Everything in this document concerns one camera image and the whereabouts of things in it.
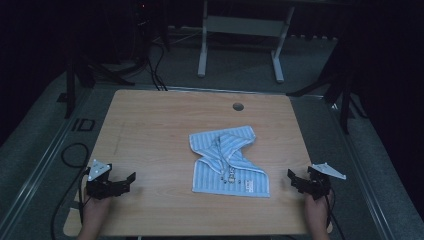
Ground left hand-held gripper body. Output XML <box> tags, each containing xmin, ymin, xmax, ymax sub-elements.
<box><xmin>85</xmin><ymin>159</ymin><xmax>132</xmax><ymax>201</ymax></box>

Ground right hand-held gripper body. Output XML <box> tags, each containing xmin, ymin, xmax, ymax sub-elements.
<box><xmin>299</xmin><ymin>162</ymin><xmax>347</xmax><ymax>201</ymax></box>

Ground blue striped towel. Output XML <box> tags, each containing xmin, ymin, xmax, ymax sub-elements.
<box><xmin>188</xmin><ymin>125</ymin><xmax>271</xmax><ymax>199</ymax></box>

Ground person's left hand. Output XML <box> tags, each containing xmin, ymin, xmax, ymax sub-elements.
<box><xmin>81</xmin><ymin>194</ymin><xmax>113</xmax><ymax>229</ymax></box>

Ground person's right hand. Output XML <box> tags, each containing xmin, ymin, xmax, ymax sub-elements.
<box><xmin>303</xmin><ymin>192</ymin><xmax>335</xmax><ymax>229</ymax></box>

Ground black metal stand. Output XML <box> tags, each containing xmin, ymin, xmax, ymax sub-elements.
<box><xmin>56</xmin><ymin>49</ymin><xmax>136</xmax><ymax>120</ymax></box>
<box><xmin>285</xmin><ymin>43</ymin><xmax>369</xmax><ymax>135</ymax></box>

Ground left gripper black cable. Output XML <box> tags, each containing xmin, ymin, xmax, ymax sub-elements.
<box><xmin>77</xmin><ymin>167</ymin><xmax>92</xmax><ymax>225</ymax></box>

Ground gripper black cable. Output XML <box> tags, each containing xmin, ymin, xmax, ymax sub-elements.
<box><xmin>77</xmin><ymin>167</ymin><xmax>92</xmax><ymax>225</ymax></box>
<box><xmin>324</xmin><ymin>188</ymin><xmax>346</xmax><ymax>240</ymax></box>

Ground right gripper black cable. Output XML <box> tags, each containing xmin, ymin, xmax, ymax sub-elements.
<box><xmin>324</xmin><ymin>188</ymin><xmax>346</xmax><ymax>240</ymax></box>

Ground metal floor rail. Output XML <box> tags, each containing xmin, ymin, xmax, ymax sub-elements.
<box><xmin>328</xmin><ymin>99</ymin><xmax>396</xmax><ymax>240</ymax></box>
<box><xmin>0</xmin><ymin>99</ymin><xmax>84</xmax><ymax>234</ymax></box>

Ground black looped floor cable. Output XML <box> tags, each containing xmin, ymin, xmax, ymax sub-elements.
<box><xmin>50</xmin><ymin>142</ymin><xmax>91</xmax><ymax>240</ymax></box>

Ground black background cables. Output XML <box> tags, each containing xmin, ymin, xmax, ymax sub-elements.
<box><xmin>145</xmin><ymin>41</ymin><xmax>169</xmax><ymax>92</ymax></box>

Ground white metal desk frame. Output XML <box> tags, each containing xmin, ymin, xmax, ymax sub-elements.
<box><xmin>197</xmin><ymin>0</ymin><xmax>296</xmax><ymax>84</ymax></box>

